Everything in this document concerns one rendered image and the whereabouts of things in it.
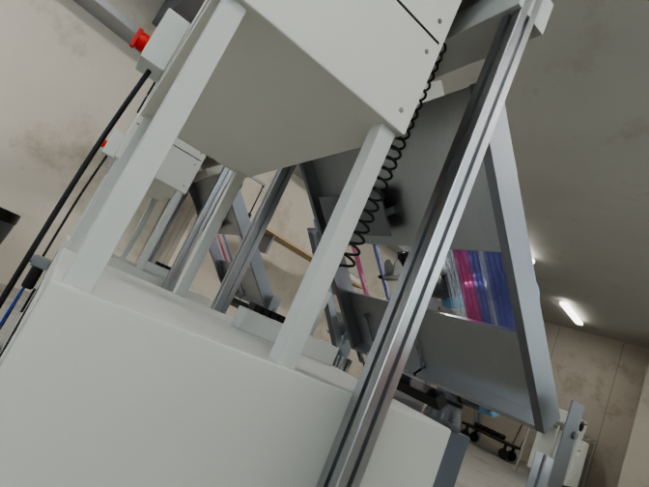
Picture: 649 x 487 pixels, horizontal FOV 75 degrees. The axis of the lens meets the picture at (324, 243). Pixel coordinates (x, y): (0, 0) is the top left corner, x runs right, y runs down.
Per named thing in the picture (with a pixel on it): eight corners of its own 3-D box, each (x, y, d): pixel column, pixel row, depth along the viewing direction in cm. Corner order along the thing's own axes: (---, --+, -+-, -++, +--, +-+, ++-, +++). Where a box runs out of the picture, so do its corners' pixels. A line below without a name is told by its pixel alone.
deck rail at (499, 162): (535, 430, 88) (551, 415, 91) (544, 434, 87) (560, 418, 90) (468, 85, 74) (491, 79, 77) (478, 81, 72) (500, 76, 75)
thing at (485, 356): (359, 343, 146) (366, 339, 147) (541, 418, 89) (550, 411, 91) (345, 293, 142) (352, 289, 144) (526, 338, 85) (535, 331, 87)
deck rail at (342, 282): (351, 348, 147) (364, 340, 150) (354, 350, 145) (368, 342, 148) (294, 146, 132) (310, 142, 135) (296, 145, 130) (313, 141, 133)
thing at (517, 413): (354, 350, 145) (370, 340, 148) (535, 430, 88) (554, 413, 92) (353, 347, 145) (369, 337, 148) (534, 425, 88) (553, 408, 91)
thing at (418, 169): (325, 245, 137) (338, 240, 140) (503, 260, 81) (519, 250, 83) (296, 145, 131) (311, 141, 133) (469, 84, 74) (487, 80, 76)
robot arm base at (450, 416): (433, 418, 175) (440, 395, 177) (465, 435, 164) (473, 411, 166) (414, 412, 165) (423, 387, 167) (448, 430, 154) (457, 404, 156)
